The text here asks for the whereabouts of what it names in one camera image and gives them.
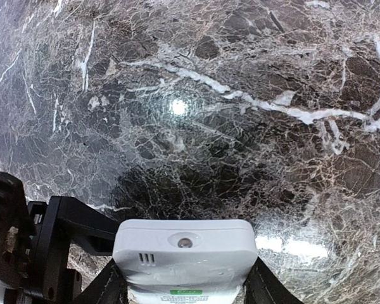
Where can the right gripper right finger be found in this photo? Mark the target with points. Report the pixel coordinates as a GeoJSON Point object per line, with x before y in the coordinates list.
{"type": "Point", "coordinates": [263, 287]}

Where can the white remote control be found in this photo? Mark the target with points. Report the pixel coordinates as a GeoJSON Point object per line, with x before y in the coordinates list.
{"type": "Point", "coordinates": [184, 261]}

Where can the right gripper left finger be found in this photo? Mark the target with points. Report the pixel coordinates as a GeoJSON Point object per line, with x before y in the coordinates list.
{"type": "Point", "coordinates": [108, 287]}

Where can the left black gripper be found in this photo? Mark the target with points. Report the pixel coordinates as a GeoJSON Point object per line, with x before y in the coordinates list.
{"type": "Point", "coordinates": [58, 222]}

